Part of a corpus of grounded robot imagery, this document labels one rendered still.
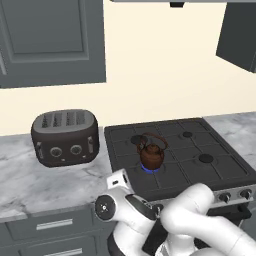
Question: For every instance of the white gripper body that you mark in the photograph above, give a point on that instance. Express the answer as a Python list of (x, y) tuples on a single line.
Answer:
[(124, 176)]

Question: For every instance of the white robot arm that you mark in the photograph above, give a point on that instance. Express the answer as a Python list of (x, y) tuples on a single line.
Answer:
[(190, 213)]

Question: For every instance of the blue burner flame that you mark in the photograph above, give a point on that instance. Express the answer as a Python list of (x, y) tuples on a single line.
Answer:
[(150, 169)]

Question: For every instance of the black stove knob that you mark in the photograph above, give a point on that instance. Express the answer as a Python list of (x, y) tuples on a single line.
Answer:
[(225, 197), (158, 209), (246, 193)]

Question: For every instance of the black stove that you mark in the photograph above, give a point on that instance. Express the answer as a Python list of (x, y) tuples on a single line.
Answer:
[(186, 156)]

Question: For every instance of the brown kettle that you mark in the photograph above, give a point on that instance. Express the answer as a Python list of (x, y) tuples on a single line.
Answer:
[(151, 155)]

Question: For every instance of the dark brown toaster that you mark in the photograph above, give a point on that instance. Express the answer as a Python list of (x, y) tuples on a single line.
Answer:
[(66, 146)]

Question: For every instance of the grey drawer front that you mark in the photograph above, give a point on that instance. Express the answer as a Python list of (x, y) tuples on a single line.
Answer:
[(40, 246), (50, 213)]

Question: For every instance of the grey range hood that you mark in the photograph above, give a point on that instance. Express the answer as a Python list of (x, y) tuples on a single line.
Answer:
[(186, 1)]

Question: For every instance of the grey wall cupboard door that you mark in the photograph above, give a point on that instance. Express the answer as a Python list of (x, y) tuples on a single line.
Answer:
[(50, 40)]

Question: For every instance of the dark grey wall cupboard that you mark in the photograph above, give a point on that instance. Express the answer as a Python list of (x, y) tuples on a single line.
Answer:
[(238, 33)]

